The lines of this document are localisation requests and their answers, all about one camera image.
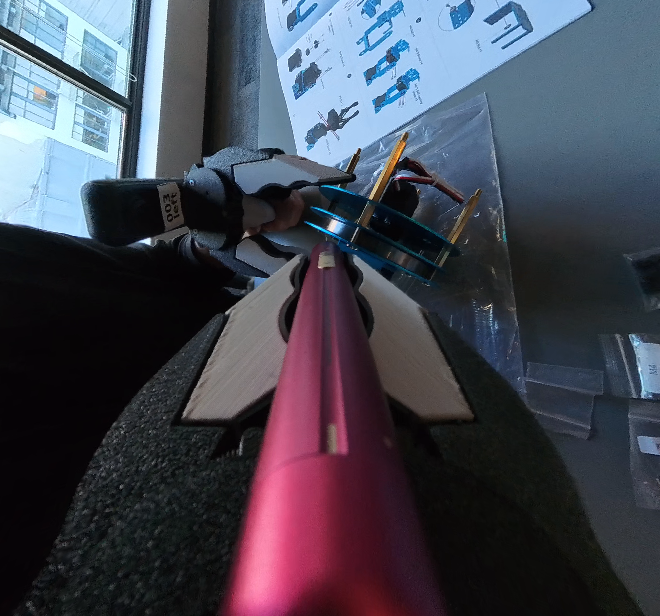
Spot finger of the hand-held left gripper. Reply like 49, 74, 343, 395
231, 155, 358, 200
233, 230, 316, 280

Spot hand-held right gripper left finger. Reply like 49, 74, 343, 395
180, 254, 311, 424

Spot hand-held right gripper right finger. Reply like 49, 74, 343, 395
355, 254, 475, 422

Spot red electric screwdriver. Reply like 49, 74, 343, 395
218, 242, 450, 616

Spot blue round servo base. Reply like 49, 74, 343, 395
302, 130, 484, 288

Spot person's left hand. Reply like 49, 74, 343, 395
241, 189, 307, 236

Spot clear plastic bag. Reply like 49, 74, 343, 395
329, 91, 528, 396

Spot window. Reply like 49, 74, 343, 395
0, 0, 156, 238

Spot person's dark clothing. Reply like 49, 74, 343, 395
0, 223, 260, 616

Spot printed instruction sheet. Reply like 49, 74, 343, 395
258, 0, 594, 161

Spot pile of small screw bags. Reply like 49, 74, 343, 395
522, 331, 660, 512

